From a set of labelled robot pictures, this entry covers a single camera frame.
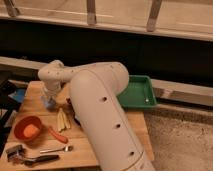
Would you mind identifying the orange bowl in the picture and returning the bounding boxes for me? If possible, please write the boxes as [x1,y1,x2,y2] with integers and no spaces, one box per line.
[14,116,42,142]

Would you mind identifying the metal spoon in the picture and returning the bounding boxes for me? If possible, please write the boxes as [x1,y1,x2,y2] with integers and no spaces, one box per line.
[40,146,73,154]

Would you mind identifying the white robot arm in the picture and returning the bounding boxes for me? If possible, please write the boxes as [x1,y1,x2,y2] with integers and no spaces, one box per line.
[38,60,156,171]

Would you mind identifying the green plastic tray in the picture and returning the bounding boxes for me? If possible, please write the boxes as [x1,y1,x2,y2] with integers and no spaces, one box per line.
[117,75,157,109]

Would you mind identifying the yellow banana pieces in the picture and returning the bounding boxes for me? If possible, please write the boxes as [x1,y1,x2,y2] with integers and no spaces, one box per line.
[57,108,71,132]

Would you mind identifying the blue sponge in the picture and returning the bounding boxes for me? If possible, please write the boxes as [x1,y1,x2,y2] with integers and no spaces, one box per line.
[42,99,56,110]

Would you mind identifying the black handled tool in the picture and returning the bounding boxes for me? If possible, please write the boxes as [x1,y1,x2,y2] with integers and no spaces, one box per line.
[24,155,59,166]

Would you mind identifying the blue object left of table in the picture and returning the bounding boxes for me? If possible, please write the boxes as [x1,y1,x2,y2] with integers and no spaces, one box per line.
[10,89,26,103]

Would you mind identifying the dark red grapes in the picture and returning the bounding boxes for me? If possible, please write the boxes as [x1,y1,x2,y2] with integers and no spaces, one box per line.
[66,98,72,105]

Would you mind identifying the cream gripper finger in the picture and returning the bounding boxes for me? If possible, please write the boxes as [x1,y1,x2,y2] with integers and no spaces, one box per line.
[50,96,56,103]
[41,93,47,102]

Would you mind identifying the orange fruit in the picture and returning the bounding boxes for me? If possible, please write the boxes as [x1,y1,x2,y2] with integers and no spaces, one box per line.
[23,124,39,138]

